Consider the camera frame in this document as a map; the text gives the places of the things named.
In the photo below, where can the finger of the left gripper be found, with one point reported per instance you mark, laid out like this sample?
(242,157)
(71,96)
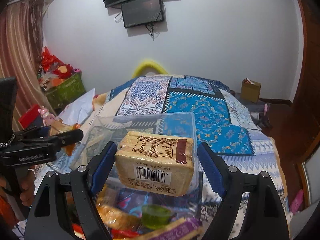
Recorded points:
(56,142)
(32,133)

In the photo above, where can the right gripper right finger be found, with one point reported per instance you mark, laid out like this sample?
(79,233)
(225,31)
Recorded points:
(264,217)

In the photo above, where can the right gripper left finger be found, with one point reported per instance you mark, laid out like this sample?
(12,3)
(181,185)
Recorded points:
(48,217)

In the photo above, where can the purple label crisp roll pack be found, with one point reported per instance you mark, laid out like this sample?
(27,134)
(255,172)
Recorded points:
(183,228)

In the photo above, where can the beige bread block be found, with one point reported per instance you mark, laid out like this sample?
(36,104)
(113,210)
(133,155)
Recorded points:
(162,164)

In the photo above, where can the person's left hand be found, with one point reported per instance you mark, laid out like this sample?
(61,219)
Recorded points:
(28,188)

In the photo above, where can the red box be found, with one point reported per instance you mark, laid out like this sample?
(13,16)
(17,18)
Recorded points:
(29,116)

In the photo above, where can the pink plush toy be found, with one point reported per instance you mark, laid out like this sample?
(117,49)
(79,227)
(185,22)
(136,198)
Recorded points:
(47,117)

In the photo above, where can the pink slipper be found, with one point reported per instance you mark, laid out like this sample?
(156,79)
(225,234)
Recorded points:
(297,202)

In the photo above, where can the white pillow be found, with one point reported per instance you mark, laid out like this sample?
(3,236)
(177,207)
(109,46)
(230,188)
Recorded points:
(79,110)

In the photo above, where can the green storage basket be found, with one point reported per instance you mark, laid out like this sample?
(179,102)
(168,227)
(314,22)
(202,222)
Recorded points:
(65,93)

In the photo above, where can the orange fried snack bag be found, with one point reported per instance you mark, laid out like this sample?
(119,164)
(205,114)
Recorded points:
(116,219)

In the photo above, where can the clear plastic storage bin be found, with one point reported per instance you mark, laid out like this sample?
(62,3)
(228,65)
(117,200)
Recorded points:
(105,129)

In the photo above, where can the red flat candy wrapper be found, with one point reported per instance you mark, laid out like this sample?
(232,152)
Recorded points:
(123,234)

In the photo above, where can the brown wooden door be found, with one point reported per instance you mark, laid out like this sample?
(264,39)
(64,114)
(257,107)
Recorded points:
(306,101)

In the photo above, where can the green jelly cup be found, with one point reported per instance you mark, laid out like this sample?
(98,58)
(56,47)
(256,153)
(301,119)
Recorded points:
(155,216)

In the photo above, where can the patchwork patterned bedspread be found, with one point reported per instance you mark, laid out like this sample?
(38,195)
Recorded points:
(221,121)

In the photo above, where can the striped brown curtain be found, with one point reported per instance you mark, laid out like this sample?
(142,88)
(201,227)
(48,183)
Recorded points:
(21,53)

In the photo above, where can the yellow curved tube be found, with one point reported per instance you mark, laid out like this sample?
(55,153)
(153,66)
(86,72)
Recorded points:
(146,65)

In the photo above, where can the small cardboard box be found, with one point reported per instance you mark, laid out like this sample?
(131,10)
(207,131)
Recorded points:
(250,90)

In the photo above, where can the small black wall monitor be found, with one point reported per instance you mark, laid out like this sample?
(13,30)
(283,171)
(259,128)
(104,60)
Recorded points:
(142,12)

